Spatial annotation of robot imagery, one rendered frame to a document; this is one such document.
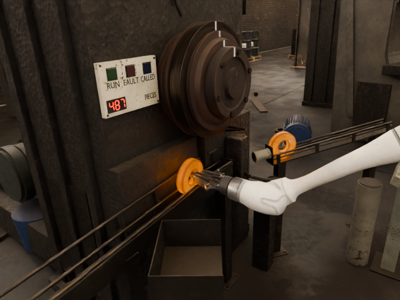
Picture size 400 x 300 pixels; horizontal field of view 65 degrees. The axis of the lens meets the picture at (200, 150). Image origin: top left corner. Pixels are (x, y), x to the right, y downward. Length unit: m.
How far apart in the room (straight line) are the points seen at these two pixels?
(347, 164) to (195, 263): 0.58
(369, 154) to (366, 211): 0.91
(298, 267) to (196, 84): 1.29
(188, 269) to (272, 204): 0.35
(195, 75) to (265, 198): 0.50
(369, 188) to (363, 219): 0.19
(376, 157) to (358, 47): 2.91
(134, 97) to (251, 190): 0.54
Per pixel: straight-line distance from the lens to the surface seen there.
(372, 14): 3.85
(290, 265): 2.05
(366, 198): 1.90
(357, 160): 1.07
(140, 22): 1.23
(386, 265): 2.16
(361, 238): 2.04
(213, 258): 1.13
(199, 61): 1.19
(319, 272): 2.05
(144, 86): 1.21
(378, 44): 3.82
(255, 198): 1.13
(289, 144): 1.78
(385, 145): 1.05
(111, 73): 1.10
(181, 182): 1.27
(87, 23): 1.09
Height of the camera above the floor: 1.34
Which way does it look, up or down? 22 degrees down
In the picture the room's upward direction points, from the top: 3 degrees counter-clockwise
